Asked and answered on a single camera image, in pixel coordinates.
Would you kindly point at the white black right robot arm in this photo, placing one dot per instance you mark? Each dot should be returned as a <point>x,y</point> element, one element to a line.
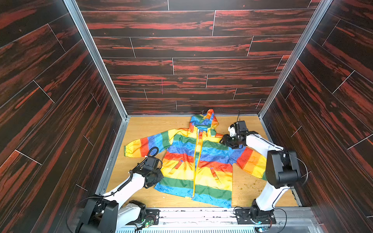
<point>282,171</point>

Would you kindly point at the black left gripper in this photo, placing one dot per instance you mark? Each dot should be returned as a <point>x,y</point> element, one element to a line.
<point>161,176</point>

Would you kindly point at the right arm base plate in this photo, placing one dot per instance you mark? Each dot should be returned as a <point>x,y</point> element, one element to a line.
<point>245,216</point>

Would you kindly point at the aluminium frame rail right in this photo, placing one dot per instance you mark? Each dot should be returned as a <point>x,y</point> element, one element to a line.
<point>300,46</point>

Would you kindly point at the rainbow striped zip jacket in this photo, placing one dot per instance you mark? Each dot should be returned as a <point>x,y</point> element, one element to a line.
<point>196,165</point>

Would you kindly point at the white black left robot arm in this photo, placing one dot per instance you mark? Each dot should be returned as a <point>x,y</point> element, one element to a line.
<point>106,214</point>

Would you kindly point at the aluminium frame rail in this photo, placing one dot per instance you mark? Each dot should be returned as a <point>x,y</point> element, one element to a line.
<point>300,46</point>
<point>83,30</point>

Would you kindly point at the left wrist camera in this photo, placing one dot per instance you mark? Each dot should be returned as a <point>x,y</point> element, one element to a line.
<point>150,164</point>

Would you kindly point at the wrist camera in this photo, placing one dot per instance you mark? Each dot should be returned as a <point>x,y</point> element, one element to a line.
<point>238,128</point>
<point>150,164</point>

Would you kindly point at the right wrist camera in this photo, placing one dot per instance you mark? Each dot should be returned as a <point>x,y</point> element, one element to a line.
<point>238,128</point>

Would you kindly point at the aluminium frame rail left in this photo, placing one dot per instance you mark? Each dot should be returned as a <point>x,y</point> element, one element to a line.
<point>83,30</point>

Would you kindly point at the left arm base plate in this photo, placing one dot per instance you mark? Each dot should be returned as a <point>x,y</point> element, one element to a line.
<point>147,218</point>

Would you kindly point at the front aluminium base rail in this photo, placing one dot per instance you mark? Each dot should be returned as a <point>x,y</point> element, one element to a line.
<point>220,220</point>

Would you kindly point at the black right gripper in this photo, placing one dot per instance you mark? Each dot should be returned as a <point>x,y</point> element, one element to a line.
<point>230,141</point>

